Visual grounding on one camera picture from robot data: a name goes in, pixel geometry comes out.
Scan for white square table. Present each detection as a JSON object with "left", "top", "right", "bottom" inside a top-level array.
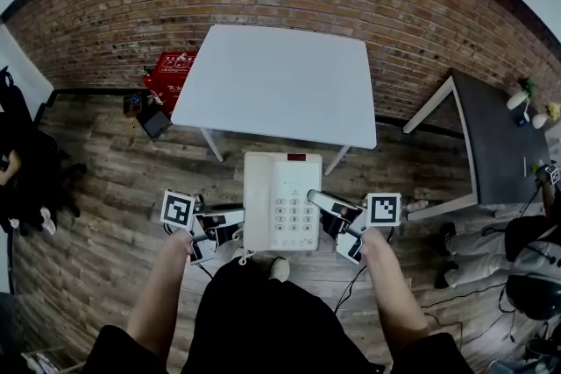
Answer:
[{"left": 169, "top": 24, "right": 378, "bottom": 177}]

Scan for black floor cable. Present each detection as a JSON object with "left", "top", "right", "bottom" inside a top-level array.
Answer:
[{"left": 420, "top": 282, "right": 519, "bottom": 345}]

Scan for red fire extinguisher box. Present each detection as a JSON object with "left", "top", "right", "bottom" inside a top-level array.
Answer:
[{"left": 151, "top": 51, "right": 199, "bottom": 111}]

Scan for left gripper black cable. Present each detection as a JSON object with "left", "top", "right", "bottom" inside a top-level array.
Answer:
[{"left": 195, "top": 261, "right": 217, "bottom": 282}]

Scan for white power strip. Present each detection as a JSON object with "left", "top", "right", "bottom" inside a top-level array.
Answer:
[{"left": 20, "top": 350, "right": 67, "bottom": 374}]

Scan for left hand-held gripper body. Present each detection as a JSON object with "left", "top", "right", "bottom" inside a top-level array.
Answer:
[{"left": 160, "top": 190, "right": 218, "bottom": 266}]

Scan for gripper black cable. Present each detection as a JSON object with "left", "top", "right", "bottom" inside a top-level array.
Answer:
[
  {"left": 195, "top": 261, "right": 217, "bottom": 282},
  {"left": 332, "top": 265, "right": 367, "bottom": 315}
]

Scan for dark grey side table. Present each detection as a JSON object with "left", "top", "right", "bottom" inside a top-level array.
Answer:
[{"left": 402, "top": 68, "right": 551, "bottom": 222}]

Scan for person's black shirt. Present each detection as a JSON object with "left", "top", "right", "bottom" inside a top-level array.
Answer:
[{"left": 82, "top": 322, "right": 475, "bottom": 374}]

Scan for black round bag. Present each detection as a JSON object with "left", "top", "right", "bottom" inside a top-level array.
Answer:
[{"left": 505, "top": 274, "right": 561, "bottom": 321}]

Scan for white desk telephone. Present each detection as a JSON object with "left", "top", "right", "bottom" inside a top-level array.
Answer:
[{"left": 231, "top": 151, "right": 324, "bottom": 266}]

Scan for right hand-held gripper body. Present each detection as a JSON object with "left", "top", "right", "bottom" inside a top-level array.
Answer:
[{"left": 335, "top": 193, "right": 402, "bottom": 265}]

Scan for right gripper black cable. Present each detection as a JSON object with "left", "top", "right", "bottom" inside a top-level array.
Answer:
[{"left": 332, "top": 265, "right": 367, "bottom": 315}]

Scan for small box with blue sticker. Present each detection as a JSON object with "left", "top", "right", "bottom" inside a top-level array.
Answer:
[{"left": 123, "top": 94, "right": 144, "bottom": 120}]

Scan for person's right forearm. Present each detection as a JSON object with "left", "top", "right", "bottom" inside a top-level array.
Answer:
[{"left": 361, "top": 227, "right": 430, "bottom": 352}]

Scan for person's black trousers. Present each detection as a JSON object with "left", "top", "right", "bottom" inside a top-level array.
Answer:
[{"left": 183, "top": 262, "right": 383, "bottom": 374}]

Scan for white vase with green plant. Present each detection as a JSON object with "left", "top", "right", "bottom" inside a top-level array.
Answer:
[{"left": 506, "top": 77, "right": 536, "bottom": 111}]

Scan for person's left forearm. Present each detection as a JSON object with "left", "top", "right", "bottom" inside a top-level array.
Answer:
[{"left": 126, "top": 229, "right": 195, "bottom": 358}]

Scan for red fire extinguisher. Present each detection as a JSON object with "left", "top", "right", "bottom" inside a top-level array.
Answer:
[{"left": 142, "top": 65, "right": 166, "bottom": 105}]

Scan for black tablet device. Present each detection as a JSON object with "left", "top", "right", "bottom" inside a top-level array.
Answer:
[{"left": 136, "top": 104, "right": 174, "bottom": 142}]

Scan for person's right white shoe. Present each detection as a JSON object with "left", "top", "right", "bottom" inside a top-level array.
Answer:
[{"left": 268, "top": 257, "right": 291, "bottom": 284}]

